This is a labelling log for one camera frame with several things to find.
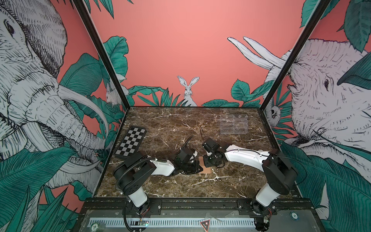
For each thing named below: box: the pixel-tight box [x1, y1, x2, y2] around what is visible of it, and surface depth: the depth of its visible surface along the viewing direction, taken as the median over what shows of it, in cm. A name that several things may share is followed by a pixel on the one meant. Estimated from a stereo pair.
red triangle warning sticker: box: [199, 219, 211, 232], surface depth 70 cm
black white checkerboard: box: [112, 125, 147, 159], surface depth 97 cm
